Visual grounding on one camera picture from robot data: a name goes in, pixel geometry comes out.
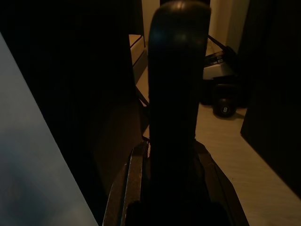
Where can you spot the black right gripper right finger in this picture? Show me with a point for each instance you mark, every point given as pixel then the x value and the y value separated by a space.
pixel 219 186

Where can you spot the grey exercise machine base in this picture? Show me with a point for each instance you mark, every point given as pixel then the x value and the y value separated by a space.
pixel 218 70

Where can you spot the black kettlebell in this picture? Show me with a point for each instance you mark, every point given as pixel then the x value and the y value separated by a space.
pixel 225 109

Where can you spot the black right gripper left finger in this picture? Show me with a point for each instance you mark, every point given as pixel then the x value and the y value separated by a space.
pixel 132 179

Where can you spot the black cabinet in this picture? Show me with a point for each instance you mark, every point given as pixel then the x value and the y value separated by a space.
pixel 270 70

